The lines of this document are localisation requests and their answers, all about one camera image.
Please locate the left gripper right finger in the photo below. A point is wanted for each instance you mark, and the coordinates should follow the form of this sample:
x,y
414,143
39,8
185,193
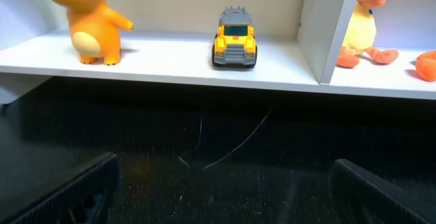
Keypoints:
x,y
368,196

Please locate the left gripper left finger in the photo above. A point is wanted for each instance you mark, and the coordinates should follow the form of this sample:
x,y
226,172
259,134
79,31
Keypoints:
x,y
68,193

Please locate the orange rubber toy figure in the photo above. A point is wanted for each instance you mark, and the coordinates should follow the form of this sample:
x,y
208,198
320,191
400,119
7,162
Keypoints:
x,y
88,16

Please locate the grey and yellow toy truck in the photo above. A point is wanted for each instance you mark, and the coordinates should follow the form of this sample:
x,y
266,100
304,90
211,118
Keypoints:
x,y
235,43

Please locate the white plush duck with hat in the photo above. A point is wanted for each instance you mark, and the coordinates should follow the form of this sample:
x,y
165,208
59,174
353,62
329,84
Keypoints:
x,y
427,65

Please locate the yellow plush duck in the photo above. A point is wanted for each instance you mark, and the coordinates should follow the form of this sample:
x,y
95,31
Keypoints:
x,y
361,30

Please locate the white shelf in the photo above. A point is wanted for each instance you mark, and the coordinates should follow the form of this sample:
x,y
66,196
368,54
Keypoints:
x,y
170,60

